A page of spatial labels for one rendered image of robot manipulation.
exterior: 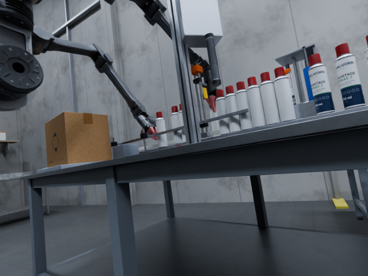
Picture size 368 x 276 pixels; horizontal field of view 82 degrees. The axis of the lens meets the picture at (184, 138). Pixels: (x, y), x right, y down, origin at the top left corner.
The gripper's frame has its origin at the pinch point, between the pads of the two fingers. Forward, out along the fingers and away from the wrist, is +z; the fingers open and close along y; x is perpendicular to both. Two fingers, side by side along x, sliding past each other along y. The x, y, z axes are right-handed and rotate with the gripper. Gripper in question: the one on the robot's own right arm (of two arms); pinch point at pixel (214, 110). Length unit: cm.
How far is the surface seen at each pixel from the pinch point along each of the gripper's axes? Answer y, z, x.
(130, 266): 15, 54, 47
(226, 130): -8.8, 11.7, 8.0
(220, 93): -8.4, -5.0, 7.1
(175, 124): 19.1, 2.8, 8.3
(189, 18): -8.0, -34.4, 21.9
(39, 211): 113, 41, 44
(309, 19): -26, -150, -260
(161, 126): 30.7, 1.7, 7.2
